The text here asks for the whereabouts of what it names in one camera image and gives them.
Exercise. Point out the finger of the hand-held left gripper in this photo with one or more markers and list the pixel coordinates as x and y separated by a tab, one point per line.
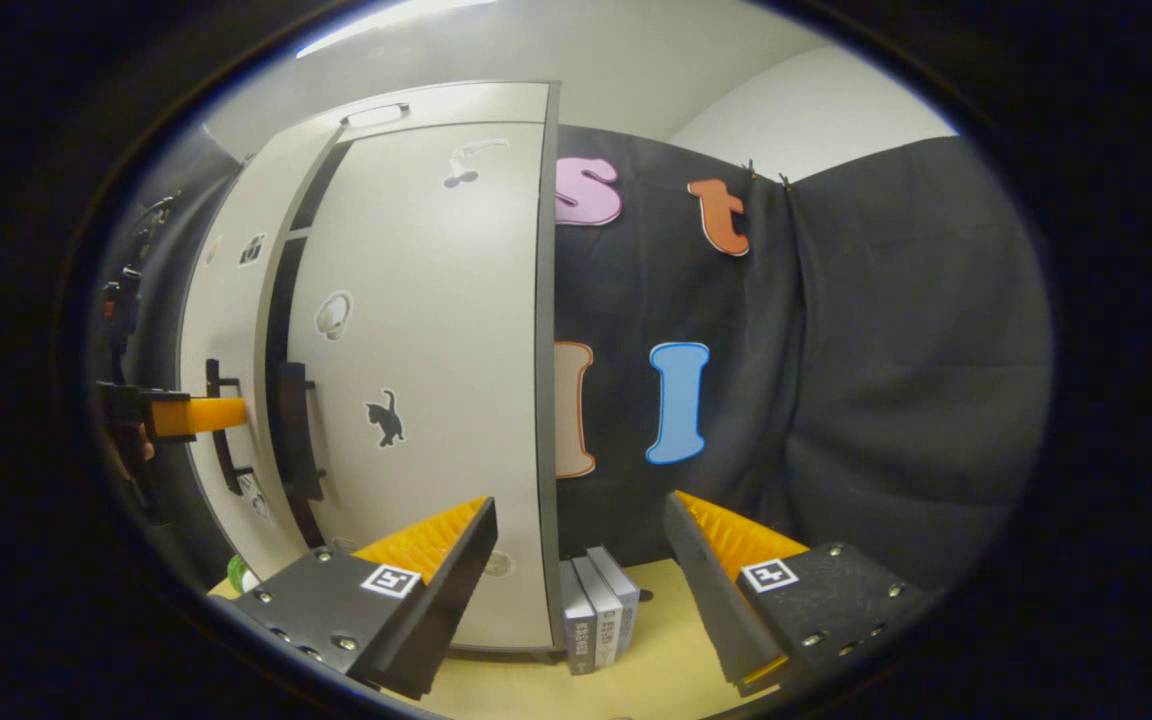
206	415

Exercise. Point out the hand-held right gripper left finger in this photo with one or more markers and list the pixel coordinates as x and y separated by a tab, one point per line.
446	610

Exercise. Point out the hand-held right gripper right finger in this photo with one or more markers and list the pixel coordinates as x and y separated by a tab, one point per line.
716	600

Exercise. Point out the white shoe cabinet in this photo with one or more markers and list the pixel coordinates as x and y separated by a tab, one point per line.
547	350

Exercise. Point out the white cabinet drawer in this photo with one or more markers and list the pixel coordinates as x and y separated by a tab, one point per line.
476	103

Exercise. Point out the grey book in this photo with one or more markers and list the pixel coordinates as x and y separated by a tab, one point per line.
579	630
626	595
606	620

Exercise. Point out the green object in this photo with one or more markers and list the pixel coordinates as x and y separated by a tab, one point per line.
241	575

